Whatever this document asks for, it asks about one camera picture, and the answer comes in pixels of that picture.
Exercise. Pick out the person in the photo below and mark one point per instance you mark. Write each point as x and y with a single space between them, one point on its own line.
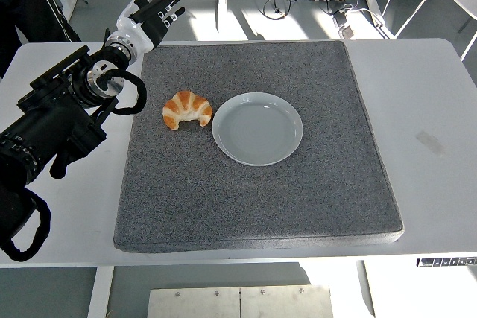
26 9

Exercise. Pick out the grey felt mat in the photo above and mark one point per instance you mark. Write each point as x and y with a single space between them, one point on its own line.
261 202

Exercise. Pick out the croissant bread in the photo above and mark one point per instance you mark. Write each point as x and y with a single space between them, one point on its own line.
186 105

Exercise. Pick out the table control panel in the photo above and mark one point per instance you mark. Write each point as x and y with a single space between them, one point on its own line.
447 262

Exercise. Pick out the grey metal plate with screws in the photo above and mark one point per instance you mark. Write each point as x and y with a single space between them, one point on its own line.
194 304
287 302

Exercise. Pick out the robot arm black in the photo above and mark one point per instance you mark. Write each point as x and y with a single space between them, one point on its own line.
52 117

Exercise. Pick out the grey round plate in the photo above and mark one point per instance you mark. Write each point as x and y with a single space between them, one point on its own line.
257 130

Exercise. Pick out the white table leg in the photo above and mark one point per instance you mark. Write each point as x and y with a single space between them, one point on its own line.
366 288
100 292

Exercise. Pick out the grey power adapter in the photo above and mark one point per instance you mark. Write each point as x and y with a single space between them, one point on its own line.
346 31

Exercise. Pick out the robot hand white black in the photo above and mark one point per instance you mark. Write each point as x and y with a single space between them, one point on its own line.
134 27

